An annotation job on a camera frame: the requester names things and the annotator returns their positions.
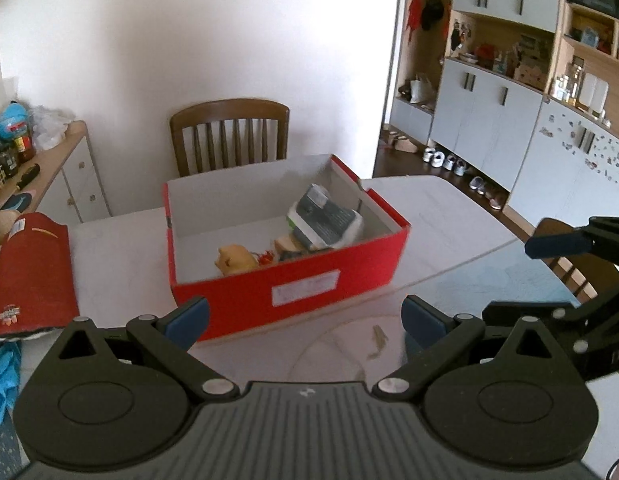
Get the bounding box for cluster of glass jars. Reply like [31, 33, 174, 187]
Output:
[552, 57, 613, 126]

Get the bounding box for pair of beige slippers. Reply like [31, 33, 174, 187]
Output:
[382, 130, 420, 153]

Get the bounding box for grey white tissue pack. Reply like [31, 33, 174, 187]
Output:
[286, 184, 364, 252]

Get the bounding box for red shoe box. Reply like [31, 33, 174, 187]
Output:
[162, 154, 411, 343]

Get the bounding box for dark glass jar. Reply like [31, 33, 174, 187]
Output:
[0, 142, 20, 178]

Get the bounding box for red label bottle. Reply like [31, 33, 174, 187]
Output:
[13, 132, 36, 163]

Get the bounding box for white plastic bag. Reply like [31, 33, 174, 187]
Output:
[29, 105, 72, 151]

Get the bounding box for yellow plush toy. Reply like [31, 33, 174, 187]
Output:
[216, 244, 260, 277]

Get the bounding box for white tote bag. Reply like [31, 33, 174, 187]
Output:
[409, 74, 437, 107]

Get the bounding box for white wall cabinet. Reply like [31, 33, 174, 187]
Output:
[389, 0, 619, 241]

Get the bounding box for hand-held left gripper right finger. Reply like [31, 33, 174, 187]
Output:
[372, 295, 565, 402]

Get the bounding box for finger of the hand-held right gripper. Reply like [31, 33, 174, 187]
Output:
[524, 217, 619, 266]
[482, 272, 619, 346]

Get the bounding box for black cap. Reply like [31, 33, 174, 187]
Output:
[420, 0, 445, 31]

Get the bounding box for blue oval pad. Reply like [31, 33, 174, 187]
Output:
[2, 192, 35, 211]

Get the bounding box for red hanging garment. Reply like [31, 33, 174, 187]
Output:
[407, 0, 424, 41]

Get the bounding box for wooden chair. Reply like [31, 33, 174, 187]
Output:
[169, 99, 291, 178]
[532, 217, 619, 303]

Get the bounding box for cluster of shelf ornaments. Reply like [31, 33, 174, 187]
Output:
[449, 20, 555, 91]

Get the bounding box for small blue globe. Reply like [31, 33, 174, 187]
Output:
[0, 101, 32, 141]

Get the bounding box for black handle screwdriver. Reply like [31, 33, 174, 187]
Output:
[14, 162, 41, 192]

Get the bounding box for red paper bag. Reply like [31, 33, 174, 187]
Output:
[0, 212, 80, 341]

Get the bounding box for white wooden sideboard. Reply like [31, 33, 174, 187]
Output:
[0, 120, 112, 226]

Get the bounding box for row of white shoes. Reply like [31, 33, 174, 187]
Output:
[422, 147, 506, 211]

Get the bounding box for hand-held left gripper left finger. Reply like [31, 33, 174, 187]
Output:
[52, 296, 240, 403]

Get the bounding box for blue disposable gloves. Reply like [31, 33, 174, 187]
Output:
[0, 340, 22, 426]

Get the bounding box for blue printed table mat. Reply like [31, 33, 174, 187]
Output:
[0, 240, 590, 480]

